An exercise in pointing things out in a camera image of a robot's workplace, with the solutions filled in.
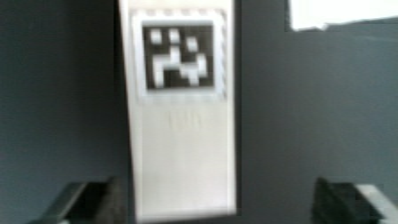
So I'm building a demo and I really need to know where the white marker base plate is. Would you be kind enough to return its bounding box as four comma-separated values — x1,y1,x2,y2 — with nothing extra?
287,0,398,31

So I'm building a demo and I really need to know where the white desk leg front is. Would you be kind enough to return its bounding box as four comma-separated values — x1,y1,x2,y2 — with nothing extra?
119,0,236,224

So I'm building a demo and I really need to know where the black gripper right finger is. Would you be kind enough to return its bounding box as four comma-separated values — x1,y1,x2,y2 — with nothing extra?
310,178,398,224

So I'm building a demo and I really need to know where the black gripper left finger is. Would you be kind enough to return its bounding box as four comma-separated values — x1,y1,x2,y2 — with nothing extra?
26,177,126,224

